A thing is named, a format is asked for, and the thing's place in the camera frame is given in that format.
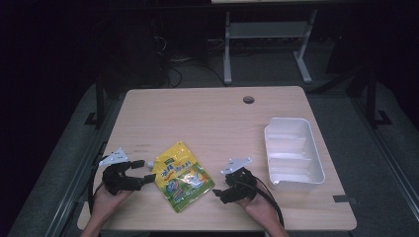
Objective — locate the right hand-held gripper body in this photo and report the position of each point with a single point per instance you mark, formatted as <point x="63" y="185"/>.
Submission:
<point x="240" y="184"/>

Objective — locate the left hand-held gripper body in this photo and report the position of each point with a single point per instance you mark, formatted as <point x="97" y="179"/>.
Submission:
<point x="115" y="177"/>

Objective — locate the yellow spouted refill pouch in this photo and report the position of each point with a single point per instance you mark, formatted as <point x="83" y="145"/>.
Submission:
<point x="183" y="179"/>

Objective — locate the white plastic bin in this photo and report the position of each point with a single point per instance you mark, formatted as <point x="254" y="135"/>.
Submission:
<point x="293" y="154"/>

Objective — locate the person's left hand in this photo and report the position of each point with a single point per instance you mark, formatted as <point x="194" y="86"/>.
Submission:
<point x="108" y="200"/>

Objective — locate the person's right hand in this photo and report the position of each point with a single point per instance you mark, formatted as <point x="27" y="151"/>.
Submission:
<point x="260" y="205"/>

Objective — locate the black metal stand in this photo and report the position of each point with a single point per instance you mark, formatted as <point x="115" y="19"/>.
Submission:
<point x="374" y="98"/>
<point x="99" y="102"/>

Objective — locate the black tape strip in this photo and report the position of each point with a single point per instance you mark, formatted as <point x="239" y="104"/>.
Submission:
<point x="342" y="198"/>

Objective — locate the white metal desk frame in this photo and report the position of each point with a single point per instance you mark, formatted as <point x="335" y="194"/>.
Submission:
<point x="270" y="29"/>

